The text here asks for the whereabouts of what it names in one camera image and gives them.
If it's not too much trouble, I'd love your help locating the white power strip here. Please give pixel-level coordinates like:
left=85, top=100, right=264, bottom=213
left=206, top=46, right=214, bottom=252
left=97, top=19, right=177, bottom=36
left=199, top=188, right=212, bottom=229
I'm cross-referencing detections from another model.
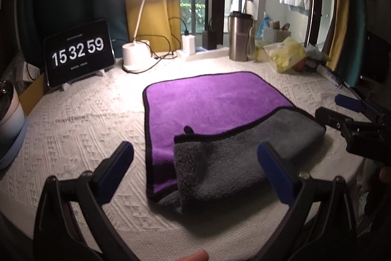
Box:
left=176, top=46, right=229, bottom=61

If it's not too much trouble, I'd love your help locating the yellow curtain right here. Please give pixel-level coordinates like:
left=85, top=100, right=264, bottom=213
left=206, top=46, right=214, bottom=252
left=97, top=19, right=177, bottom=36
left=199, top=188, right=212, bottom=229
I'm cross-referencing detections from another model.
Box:
left=327, top=0, right=350, bottom=71

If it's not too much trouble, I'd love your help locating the black power adapter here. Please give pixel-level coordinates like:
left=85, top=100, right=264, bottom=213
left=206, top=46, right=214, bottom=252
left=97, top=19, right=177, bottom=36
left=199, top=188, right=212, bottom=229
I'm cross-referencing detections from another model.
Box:
left=202, top=29, right=217, bottom=50

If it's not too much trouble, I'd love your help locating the white woven basket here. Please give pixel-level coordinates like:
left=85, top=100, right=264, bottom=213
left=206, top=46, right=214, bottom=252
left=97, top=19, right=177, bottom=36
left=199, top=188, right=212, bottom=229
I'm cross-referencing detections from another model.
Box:
left=263, top=27, right=291, bottom=44

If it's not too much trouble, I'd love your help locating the purple and grey towel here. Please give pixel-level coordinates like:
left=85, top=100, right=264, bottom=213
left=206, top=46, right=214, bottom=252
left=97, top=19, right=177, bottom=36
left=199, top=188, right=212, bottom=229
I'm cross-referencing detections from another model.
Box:
left=142, top=71, right=326, bottom=214

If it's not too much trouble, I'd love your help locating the balcony railing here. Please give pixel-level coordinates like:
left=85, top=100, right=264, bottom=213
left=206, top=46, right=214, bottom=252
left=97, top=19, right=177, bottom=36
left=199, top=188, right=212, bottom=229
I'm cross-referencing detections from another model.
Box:
left=180, top=0, right=254, bottom=34

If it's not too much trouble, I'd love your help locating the white desk lamp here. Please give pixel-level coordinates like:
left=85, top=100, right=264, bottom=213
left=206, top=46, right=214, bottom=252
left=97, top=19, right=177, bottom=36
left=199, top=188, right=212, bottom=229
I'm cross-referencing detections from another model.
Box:
left=122, top=0, right=154, bottom=74

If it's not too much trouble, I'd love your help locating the black tablet showing clock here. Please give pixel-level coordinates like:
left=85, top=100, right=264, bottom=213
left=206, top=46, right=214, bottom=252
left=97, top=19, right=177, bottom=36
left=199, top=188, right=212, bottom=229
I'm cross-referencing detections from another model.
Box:
left=44, top=19, right=115, bottom=89

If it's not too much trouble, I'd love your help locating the white tablet stand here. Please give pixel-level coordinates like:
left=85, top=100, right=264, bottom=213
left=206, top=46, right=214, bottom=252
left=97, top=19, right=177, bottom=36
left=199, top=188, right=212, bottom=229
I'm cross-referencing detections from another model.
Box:
left=61, top=69, right=105, bottom=91

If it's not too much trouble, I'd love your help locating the operator finger at bottom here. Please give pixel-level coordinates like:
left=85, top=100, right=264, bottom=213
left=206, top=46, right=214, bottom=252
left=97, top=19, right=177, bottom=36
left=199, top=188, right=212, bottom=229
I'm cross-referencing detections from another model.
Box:
left=176, top=250, right=209, bottom=261

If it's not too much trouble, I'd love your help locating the white charger adapter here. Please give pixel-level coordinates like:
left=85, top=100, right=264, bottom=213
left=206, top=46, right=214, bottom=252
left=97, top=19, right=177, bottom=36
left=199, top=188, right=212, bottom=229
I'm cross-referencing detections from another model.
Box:
left=182, top=34, right=196, bottom=56

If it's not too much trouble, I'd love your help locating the yellow plastic bag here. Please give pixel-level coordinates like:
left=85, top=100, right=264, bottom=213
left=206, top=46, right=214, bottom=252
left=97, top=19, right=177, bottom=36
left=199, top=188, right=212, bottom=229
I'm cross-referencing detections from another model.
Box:
left=264, top=36, right=307, bottom=73

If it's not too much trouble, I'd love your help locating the operator hand at right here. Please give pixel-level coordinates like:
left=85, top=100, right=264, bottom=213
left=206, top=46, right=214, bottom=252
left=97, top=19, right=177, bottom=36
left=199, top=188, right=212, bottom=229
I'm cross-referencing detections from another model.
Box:
left=380, top=167, right=391, bottom=183

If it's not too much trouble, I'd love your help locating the cardboard box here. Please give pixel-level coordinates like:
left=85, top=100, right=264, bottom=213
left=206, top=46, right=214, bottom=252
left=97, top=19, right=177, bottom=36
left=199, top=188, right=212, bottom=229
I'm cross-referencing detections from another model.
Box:
left=19, top=74, right=48, bottom=115

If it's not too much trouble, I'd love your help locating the black lamp cable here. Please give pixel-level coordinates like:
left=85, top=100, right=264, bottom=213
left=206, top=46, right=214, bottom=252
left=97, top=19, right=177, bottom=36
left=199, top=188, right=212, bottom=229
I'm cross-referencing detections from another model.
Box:
left=111, top=16, right=190, bottom=74

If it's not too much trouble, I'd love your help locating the stainless steel tumbler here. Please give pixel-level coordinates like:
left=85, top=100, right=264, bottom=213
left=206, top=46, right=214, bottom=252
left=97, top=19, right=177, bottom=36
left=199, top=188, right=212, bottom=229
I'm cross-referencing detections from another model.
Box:
left=228, top=11, right=255, bottom=62

